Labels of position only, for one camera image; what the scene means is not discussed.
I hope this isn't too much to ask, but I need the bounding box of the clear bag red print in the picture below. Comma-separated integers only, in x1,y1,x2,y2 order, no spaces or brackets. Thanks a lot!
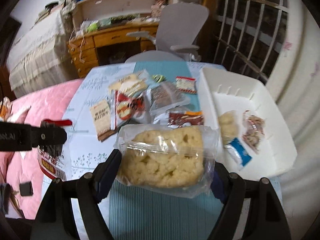
37,119,73,181

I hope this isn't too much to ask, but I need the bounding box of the blue snack packet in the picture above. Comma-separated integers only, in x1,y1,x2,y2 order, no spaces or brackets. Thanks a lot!
224,138,252,170

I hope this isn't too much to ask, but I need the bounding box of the brown shredded snack bag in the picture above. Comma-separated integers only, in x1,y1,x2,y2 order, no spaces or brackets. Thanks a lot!
242,110,265,154

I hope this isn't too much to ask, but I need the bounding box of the yellow rice cracker bag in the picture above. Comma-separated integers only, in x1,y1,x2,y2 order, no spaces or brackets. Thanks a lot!
115,124,219,198

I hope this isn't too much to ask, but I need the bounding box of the Calleton bread bag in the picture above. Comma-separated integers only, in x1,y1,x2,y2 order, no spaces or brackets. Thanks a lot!
108,70,150,97

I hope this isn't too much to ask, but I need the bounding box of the small rice cracker bag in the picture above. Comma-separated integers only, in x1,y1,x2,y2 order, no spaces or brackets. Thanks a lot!
218,111,239,145

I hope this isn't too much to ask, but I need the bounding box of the stuffed toy doll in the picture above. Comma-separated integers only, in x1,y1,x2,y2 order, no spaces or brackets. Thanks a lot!
0,97,12,122

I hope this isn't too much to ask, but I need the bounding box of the white leaf-print tablecloth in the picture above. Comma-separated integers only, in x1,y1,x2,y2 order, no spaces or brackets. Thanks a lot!
41,61,283,240

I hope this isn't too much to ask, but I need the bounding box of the pink quilted blanket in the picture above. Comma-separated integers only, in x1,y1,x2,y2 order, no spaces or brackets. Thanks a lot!
1,79,82,219

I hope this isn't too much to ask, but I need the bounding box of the small black device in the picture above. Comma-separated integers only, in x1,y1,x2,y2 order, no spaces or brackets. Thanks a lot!
19,181,33,197

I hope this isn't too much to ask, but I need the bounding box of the white plastic storage bin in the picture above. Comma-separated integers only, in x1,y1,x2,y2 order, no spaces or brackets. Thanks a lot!
197,65,297,180

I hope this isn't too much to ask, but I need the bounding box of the beige label cracker packet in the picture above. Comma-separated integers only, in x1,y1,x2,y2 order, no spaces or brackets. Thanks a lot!
90,99,116,142

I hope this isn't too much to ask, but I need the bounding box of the beige lace-covered furniture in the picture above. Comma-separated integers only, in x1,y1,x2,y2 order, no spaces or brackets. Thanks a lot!
6,10,78,98

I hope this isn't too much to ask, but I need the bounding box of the red brown snack packet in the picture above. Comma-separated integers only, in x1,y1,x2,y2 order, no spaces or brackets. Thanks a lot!
168,111,204,128

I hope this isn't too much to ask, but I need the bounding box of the red white cartoon snack bag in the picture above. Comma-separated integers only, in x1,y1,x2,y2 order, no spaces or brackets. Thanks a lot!
110,90,150,131

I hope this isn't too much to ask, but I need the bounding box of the wooden desk with drawers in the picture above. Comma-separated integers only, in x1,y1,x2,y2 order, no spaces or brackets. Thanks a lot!
67,22,158,78

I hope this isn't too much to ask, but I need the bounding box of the small red white packet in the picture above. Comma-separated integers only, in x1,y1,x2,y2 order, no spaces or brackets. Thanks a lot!
176,76,197,94

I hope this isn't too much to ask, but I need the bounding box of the small green snack packet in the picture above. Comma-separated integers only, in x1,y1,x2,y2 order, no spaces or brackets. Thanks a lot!
152,74,166,83

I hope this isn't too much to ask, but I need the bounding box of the white floral curtain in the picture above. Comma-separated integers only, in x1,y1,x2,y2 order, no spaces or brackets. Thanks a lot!
266,0,319,239

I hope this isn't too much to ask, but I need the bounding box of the white bookshelf hutch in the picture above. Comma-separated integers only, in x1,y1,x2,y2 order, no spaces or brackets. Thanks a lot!
68,0,175,29

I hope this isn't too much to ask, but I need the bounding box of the metal window grille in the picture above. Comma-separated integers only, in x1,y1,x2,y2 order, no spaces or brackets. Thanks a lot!
213,0,289,84

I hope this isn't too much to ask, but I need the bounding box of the grey office chair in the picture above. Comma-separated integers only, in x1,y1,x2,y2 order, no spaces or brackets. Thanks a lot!
126,0,209,63

